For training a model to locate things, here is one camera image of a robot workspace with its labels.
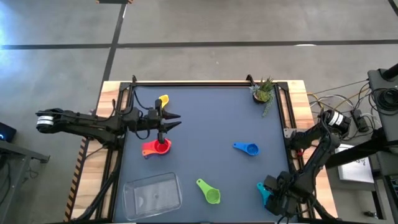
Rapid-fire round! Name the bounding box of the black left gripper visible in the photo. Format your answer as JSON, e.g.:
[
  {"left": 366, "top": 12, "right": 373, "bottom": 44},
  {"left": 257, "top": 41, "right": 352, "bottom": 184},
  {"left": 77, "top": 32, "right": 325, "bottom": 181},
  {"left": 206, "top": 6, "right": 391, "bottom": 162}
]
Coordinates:
[{"left": 138, "top": 98, "right": 182, "bottom": 144}]

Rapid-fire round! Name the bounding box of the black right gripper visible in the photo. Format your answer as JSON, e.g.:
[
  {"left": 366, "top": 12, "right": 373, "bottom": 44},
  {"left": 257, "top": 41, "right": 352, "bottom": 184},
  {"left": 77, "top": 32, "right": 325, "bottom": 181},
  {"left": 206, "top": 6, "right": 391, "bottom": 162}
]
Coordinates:
[{"left": 263, "top": 174, "right": 301, "bottom": 217}]

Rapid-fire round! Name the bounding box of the teal measuring cup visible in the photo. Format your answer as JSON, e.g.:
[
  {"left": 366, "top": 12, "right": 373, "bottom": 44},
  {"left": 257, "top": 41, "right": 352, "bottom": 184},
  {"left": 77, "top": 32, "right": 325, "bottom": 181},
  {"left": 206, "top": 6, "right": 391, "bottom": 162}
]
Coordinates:
[{"left": 256, "top": 182, "right": 273, "bottom": 206}]

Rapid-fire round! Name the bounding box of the yellow measuring cup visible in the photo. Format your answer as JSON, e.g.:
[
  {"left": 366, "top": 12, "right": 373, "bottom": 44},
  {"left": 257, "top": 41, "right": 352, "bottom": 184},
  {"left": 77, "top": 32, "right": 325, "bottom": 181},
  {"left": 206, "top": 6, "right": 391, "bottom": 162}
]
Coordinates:
[{"left": 158, "top": 94, "right": 170, "bottom": 109}]

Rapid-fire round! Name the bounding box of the red measuring cup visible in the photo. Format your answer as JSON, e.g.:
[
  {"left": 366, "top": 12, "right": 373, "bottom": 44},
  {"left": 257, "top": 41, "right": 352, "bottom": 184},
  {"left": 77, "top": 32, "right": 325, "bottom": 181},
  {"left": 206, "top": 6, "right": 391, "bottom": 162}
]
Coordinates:
[{"left": 142, "top": 138, "right": 172, "bottom": 156}]

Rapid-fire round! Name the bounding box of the blue measuring cup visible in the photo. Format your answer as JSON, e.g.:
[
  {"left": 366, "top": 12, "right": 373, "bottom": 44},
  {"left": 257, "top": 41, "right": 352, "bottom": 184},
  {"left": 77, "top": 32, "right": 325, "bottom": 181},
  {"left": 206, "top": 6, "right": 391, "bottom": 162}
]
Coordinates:
[{"left": 232, "top": 142, "right": 261, "bottom": 157}]

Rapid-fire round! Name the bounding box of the green measuring cup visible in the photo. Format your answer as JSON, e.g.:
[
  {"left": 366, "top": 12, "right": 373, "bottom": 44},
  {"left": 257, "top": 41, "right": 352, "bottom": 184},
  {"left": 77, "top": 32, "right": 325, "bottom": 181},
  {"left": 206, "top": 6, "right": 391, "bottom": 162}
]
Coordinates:
[{"left": 195, "top": 178, "right": 221, "bottom": 205}]

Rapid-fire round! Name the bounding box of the clear plastic basket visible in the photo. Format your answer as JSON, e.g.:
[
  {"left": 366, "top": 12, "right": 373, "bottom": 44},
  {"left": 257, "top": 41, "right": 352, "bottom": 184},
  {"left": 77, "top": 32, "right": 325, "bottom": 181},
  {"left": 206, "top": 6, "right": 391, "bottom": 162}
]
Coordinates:
[{"left": 122, "top": 172, "right": 183, "bottom": 221}]

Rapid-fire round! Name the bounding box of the white paper sheet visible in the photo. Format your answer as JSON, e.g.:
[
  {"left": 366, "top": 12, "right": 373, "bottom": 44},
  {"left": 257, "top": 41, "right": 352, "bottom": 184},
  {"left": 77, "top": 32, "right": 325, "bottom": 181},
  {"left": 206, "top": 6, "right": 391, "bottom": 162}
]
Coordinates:
[{"left": 337, "top": 143, "right": 375, "bottom": 184}]

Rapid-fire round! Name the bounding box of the black stand beam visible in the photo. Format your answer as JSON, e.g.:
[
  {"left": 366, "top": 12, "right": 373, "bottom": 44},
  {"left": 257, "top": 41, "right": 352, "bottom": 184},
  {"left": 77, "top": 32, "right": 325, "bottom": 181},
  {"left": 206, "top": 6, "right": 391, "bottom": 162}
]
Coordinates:
[{"left": 323, "top": 135, "right": 398, "bottom": 170}]

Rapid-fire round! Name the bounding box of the potted succulent plant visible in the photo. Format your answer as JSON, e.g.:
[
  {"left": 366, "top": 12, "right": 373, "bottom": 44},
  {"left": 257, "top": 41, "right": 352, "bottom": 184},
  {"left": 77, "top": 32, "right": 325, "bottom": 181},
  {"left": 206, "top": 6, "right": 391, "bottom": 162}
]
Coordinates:
[{"left": 248, "top": 77, "right": 277, "bottom": 118}]

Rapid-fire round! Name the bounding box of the black power strip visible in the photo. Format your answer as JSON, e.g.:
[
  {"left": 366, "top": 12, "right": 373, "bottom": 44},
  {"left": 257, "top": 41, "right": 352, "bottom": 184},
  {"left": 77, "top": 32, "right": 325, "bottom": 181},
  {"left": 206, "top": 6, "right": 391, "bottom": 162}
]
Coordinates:
[{"left": 350, "top": 108, "right": 370, "bottom": 132}]

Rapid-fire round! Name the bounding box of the yellow black striped tape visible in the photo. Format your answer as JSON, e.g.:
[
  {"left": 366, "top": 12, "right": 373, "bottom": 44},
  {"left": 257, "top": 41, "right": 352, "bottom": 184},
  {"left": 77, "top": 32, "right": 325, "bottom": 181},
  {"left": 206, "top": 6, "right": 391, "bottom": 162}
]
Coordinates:
[{"left": 63, "top": 136, "right": 90, "bottom": 222}]

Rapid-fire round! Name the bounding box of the grey equipment cabinet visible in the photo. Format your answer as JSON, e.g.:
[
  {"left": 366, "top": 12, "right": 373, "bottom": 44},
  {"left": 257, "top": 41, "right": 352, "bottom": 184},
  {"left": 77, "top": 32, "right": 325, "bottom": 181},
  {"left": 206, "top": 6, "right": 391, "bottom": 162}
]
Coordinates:
[{"left": 366, "top": 63, "right": 398, "bottom": 147}]

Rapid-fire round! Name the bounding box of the grey metal side table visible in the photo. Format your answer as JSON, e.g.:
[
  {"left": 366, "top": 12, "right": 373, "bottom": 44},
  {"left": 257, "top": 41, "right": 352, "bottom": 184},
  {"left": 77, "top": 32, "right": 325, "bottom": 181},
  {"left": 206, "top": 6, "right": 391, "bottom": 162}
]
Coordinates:
[{"left": 0, "top": 139, "right": 50, "bottom": 224}]

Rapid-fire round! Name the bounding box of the black device with blue light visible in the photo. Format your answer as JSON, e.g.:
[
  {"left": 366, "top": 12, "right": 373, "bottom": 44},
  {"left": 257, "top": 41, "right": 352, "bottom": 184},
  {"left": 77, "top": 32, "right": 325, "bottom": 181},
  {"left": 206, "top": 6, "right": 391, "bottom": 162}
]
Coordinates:
[{"left": 0, "top": 121, "right": 17, "bottom": 143}]

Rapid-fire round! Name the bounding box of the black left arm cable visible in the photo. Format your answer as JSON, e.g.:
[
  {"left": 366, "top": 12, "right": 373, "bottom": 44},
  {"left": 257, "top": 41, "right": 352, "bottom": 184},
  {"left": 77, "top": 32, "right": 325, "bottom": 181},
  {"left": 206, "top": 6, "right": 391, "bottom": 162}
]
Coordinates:
[{"left": 132, "top": 90, "right": 152, "bottom": 141}]

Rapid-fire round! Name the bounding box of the black metal table frame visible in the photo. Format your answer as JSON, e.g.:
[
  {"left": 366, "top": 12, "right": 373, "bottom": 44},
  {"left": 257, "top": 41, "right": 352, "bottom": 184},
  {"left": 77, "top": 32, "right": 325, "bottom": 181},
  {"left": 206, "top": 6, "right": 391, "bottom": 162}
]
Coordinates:
[{"left": 71, "top": 74, "right": 340, "bottom": 224}]

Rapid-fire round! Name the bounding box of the yellow cable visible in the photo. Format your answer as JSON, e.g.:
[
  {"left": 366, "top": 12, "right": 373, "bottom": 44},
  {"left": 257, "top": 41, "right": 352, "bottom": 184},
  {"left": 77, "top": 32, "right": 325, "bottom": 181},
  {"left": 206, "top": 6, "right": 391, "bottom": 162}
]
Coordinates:
[{"left": 307, "top": 91, "right": 363, "bottom": 110}]

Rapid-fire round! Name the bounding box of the coiled black cable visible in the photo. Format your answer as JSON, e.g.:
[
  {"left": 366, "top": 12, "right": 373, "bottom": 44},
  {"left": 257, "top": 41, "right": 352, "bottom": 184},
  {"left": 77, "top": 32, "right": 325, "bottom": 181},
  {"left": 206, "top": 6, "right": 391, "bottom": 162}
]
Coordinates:
[{"left": 369, "top": 88, "right": 398, "bottom": 113}]

